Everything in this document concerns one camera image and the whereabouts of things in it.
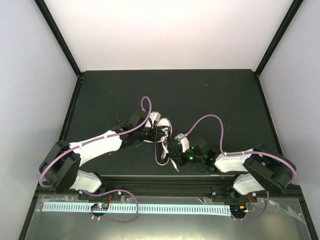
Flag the white shoelace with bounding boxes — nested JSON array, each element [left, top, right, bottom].
[[144, 126, 180, 173]]

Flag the black sneaker white sole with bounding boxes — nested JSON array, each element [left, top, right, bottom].
[[154, 117, 173, 166]]

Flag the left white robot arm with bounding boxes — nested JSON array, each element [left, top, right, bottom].
[[39, 110, 172, 200]]

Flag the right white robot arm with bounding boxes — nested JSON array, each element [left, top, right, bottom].
[[169, 142, 297, 202]]

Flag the right small circuit board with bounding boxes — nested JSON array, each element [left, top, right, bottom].
[[230, 205, 256, 214]]

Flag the small circuit board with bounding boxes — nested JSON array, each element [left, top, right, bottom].
[[90, 203, 109, 211], [230, 205, 256, 214]]

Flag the left small circuit board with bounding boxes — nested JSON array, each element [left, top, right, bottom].
[[90, 203, 109, 211]]

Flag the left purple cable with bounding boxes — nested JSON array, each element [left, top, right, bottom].
[[39, 96, 153, 188]]

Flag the purple cable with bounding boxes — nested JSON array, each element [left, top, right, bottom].
[[39, 96, 153, 188], [186, 114, 298, 222]]

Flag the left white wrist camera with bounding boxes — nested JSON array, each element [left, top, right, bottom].
[[145, 111, 161, 128]]

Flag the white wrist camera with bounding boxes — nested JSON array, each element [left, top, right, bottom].
[[174, 133, 190, 153], [145, 111, 161, 128]]

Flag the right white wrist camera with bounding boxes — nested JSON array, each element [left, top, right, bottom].
[[174, 133, 190, 153]]

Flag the black aluminium mounting rail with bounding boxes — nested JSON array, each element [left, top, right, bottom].
[[37, 174, 301, 201]]

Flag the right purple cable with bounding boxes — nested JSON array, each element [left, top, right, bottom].
[[186, 114, 298, 222]]

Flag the white slotted cable duct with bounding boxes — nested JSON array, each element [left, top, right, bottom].
[[41, 202, 231, 217]]

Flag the right black frame post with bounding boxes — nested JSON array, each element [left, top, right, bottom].
[[254, 0, 304, 77]]

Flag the black frame post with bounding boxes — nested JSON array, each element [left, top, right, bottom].
[[254, 0, 304, 77], [34, 0, 82, 78]]

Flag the left black frame post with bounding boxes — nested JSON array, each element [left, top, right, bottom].
[[34, 0, 82, 78]]

